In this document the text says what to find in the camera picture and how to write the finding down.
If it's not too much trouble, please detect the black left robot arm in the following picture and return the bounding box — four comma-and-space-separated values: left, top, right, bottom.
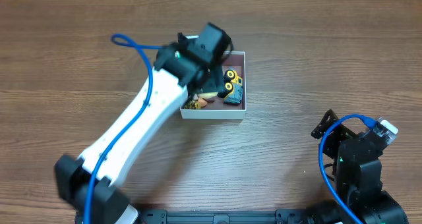
54, 23, 233, 224

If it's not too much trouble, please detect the yellow wheel-shaped toy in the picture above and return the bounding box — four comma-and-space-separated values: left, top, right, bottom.
183, 100, 201, 109

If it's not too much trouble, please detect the yellow plush duck toy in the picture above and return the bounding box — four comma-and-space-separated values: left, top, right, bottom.
193, 92, 218, 109

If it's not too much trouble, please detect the white box with pink interior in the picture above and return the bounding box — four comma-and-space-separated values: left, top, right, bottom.
180, 51, 247, 120

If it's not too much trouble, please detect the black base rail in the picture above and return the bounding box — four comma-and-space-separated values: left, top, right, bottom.
131, 208, 366, 224

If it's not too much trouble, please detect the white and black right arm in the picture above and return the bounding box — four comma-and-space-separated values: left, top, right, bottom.
303, 110, 409, 224

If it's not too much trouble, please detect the grey and yellow toy truck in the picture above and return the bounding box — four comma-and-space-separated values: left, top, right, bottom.
218, 69, 243, 105

